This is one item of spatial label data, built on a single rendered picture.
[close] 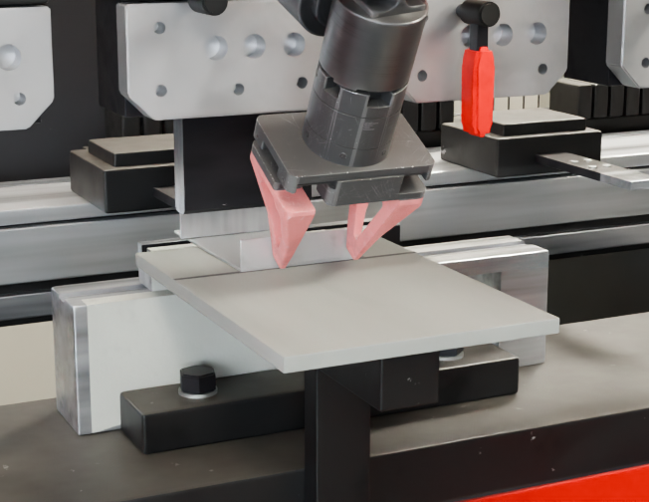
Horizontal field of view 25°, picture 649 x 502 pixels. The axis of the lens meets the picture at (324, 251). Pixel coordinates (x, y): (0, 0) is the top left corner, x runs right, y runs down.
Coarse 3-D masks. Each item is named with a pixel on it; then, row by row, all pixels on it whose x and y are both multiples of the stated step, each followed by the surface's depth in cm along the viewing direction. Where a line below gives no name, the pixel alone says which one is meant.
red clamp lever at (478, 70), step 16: (480, 0) 103; (464, 16) 104; (480, 16) 102; (496, 16) 103; (480, 32) 103; (480, 48) 104; (464, 64) 105; (480, 64) 103; (464, 80) 105; (480, 80) 104; (464, 96) 105; (480, 96) 104; (464, 112) 105; (480, 112) 104; (464, 128) 106; (480, 128) 105
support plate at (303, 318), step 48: (384, 240) 106; (192, 288) 93; (240, 288) 93; (288, 288) 93; (336, 288) 93; (384, 288) 93; (432, 288) 93; (480, 288) 93; (240, 336) 85; (288, 336) 83; (336, 336) 83; (384, 336) 83; (432, 336) 83; (480, 336) 84; (528, 336) 86
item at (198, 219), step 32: (192, 128) 103; (224, 128) 104; (192, 160) 103; (224, 160) 104; (192, 192) 104; (224, 192) 105; (256, 192) 106; (192, 224) 105; (224, 224) 106; (256, 224) 107
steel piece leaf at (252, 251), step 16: (192, 240) 105; (208, 240) 105; (224, 240) 105; (240, 240) 96; (256, 240) 97; (304, 240) 98; (320, 240) 99; (336, 240) 100; (224, 256) 100; (240, 256) 97; (256, 256) 97; (272, 256) 98; (304, 256) 99; (320, 256) 99; (336, 256) 100
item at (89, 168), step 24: (96, 144) 127; (120, 144) 126; (144, 144) 126; (168, 144) 126; (72, 168) 130; (96, 168) 123; (120, 168) 121; (144, 168) 122; (168, 168) 123; (96, 192) 123; (120, 192) 122; (144, 192) 123; (168, 192) 120
